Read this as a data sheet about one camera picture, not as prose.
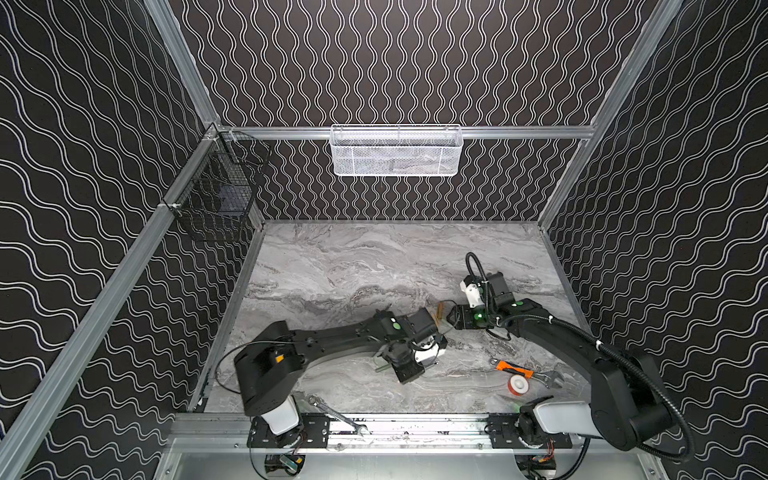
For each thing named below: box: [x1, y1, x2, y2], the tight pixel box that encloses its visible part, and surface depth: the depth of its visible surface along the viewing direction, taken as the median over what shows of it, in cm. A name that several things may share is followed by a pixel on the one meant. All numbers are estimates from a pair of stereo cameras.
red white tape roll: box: [508, 374, 529, 396], surface depth 83 cm
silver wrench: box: [308, 395, 371, 435], surface depth 80 cm
